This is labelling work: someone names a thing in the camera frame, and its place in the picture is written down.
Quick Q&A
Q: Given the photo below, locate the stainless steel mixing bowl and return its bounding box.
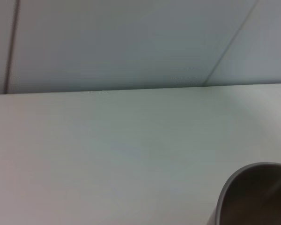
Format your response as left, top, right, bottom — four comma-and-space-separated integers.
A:
214, 162, 281, 225

